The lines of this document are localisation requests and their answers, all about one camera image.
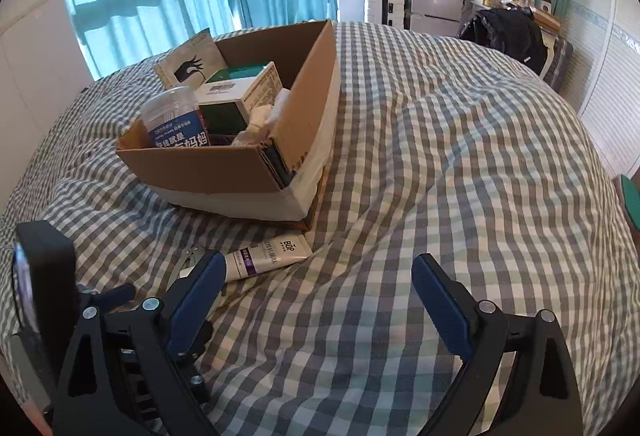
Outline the white cream tube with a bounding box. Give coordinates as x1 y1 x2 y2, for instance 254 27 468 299
224 234 312 283

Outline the clear cotton swab jar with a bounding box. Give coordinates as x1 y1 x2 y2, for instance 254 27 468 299
140 86 210 148

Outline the green white medicine box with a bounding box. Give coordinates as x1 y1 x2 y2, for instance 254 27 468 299
195 62 283 135

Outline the white packet with black hand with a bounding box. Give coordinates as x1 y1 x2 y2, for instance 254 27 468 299
153 29 228 89

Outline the white cloth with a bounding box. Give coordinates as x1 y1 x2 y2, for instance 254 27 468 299
232 89 291 147

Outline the green topped stool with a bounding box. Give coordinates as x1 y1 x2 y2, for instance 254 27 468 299
613 175 640 231

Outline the open cardboard box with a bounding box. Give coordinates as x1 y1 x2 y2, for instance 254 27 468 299
116 20 340 231

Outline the checkered bed quilt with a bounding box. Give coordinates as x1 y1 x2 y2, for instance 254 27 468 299
0 19 640 436

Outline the black jacket on chair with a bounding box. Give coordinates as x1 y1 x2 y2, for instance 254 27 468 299
458 7 548 74

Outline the white louvered wardrobe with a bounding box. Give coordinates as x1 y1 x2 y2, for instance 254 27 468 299
561 0 639 177

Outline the silver mini fridge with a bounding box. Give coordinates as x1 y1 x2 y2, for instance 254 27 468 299
408 0 463 37

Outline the white suitcase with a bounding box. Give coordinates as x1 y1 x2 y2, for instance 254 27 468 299
363 0 405 29

